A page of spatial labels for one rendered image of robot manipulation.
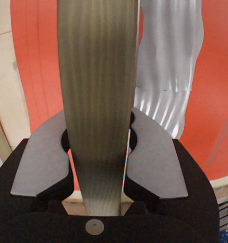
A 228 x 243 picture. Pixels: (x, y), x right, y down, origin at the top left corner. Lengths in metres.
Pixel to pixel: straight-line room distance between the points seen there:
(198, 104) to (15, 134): 0.26
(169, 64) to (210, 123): 0.12
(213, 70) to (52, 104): 0.20
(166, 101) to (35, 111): 0.16
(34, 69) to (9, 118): 0.08
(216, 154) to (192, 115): 0.12
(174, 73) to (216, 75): 0.07
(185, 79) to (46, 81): 0.16
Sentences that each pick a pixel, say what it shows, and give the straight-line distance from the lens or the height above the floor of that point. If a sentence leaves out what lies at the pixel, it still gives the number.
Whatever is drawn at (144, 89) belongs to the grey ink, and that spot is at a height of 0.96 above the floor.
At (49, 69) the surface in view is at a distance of 0.18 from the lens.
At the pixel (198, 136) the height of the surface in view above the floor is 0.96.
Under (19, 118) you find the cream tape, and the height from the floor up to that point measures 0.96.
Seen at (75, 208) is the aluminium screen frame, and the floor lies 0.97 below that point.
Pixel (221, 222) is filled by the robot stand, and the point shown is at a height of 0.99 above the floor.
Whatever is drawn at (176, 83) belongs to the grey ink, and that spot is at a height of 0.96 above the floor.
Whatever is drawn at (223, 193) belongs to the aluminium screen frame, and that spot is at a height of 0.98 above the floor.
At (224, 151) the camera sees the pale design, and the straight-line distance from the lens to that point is 0.32.
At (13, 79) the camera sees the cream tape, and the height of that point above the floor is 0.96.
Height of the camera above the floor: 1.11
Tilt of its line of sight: 57 degrees down
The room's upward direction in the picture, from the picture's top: 176 degrees clockwise
